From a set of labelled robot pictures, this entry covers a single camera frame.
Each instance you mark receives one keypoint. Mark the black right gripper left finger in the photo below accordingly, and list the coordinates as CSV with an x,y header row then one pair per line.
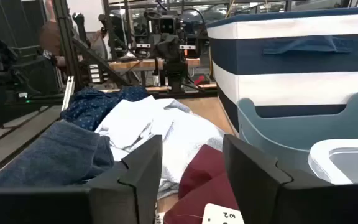
x,y
135,174

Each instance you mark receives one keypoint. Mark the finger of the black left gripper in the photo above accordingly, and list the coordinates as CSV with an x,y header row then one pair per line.
x,y
176,46
164,46

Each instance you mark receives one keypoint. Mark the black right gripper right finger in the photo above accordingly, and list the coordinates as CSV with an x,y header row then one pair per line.
x,y
253,180

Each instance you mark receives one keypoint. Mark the white cloth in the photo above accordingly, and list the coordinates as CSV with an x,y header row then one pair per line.
x,y
129,124

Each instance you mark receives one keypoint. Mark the maroon cloth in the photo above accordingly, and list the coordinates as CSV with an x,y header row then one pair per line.
x,y
204,168

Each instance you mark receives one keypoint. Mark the light grey heathered cloth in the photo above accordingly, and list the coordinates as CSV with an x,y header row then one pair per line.
x,y
191,140

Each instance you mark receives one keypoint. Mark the navy dotted cloth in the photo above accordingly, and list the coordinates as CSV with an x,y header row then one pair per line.
x,y
89,105

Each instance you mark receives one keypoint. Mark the dark blue cloth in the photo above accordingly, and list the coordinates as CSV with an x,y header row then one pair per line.
x,y
48,155

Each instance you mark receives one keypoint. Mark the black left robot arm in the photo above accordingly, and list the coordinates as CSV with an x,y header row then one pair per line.
x,y
176,74

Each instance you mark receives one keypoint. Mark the wooden background table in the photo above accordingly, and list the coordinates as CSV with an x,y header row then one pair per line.
x,y
145,64

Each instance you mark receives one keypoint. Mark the teal plastic basket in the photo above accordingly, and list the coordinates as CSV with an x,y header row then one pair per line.
x,y
275,133

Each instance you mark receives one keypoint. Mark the clear plastic container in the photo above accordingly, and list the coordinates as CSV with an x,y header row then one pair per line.
x,y
319,155

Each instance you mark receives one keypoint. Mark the navy white striped fabric bin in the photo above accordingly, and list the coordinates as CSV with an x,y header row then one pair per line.
x,y
291,87

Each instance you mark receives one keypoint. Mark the person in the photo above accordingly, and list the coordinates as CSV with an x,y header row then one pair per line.
x,y
50,37

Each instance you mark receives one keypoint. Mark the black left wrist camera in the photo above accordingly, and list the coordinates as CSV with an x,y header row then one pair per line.
x,y
167,25

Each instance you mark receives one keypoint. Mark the black aluminium frame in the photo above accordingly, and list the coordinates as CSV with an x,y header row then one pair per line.
x,y
65,40

